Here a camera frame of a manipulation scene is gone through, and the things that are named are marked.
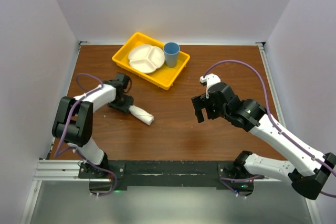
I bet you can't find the white cloth napkin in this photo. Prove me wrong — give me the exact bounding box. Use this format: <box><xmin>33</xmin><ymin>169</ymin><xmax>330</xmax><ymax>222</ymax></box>
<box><xmin>129</xmin><ymin>105</ymin><xmax>154</xmax><ymax>125</ymax></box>

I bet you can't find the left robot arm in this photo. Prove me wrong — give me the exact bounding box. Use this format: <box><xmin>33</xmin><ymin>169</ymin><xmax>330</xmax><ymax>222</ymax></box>
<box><xmin>52</xmin><ymin>73</ymin><xmax>134</xmax><ymax>178</ymax></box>

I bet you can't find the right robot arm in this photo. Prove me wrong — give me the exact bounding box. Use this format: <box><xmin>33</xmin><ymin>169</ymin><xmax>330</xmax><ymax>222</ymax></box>
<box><xmin>192</xmin><ymin>80</ymin><xmax>335</xmax><ymax>200</ymax></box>

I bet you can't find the yellow plastic tray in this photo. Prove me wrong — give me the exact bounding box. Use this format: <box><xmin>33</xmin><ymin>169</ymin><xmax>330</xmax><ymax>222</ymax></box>
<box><xmin>112</xmin><ymin>32</ymin><xmax>190</xmax><ymax>90</ymax></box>

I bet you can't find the white divided plate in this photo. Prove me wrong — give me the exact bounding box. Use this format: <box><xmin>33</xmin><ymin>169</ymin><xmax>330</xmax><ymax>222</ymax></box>
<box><xmin>128</xmin><ymin>44</ymin><xmax>165</xmax><ymax>74</ymax></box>

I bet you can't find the blue plastic cup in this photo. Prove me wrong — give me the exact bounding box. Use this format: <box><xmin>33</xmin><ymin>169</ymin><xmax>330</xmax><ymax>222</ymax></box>
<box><xmin>163</xmin><ymin>42</ymin><xmax>180</xmax><ymax>68</ymax></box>

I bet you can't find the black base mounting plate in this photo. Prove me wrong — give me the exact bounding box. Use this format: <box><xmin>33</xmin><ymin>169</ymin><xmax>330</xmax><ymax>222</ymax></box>
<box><xmin>78</xmin><ymin>161</ymin><xmax>262</xmax><ymax>196</ymax></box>

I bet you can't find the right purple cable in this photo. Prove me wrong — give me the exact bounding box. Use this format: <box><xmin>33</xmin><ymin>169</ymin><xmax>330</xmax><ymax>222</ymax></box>
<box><xmin>204</xmin><ymin>60</ymin><xmax>336</xmax><ymax>198</ymax></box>

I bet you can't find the purple cable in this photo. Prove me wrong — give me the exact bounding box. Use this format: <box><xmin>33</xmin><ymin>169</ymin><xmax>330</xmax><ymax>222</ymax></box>
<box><xmin>54</xmin><ymin>72</ymin><xmax>119</xmax><ymax>197</ymax></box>
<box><xmin>204</xmin><ymin>60</ymin><xmax>336</xmax><ymax>198</ymax></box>

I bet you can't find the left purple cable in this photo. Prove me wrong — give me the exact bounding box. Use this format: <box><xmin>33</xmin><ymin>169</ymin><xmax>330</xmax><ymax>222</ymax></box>
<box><xmin>54</xmin><ymin>72</ymin><xmax>119</xmax><ymax>197</ymax></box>

